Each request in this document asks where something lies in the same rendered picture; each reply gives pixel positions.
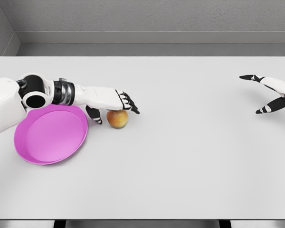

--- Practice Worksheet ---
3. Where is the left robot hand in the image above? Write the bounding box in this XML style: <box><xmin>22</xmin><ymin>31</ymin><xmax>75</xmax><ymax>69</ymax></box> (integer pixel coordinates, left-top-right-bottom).
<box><xmin>85</xmin><ymin>87</ymin><xmax>141</xmax><ymax>125</ymax></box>

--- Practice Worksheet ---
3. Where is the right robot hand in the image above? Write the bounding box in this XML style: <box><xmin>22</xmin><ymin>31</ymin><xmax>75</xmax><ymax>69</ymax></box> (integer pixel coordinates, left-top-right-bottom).
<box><xmin>239</xmin><ymin>74</ymin><xmax>285</xmax><ymax>115</ymax></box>

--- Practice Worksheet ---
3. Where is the red-yellow apple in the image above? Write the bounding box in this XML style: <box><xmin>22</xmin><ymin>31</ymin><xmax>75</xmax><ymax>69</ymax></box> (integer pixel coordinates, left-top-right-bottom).
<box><xmin>106</xmin><ymin>109</ymin><xmax>129</xmax><ymax>130</ymax></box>

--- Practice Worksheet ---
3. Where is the pink round plate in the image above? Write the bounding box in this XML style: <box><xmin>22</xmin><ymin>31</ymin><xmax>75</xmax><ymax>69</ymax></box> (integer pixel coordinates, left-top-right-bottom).
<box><xmin>14</xmin><ymin>104</ymin><xmax>89</xmax><ymax>166</ymax></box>

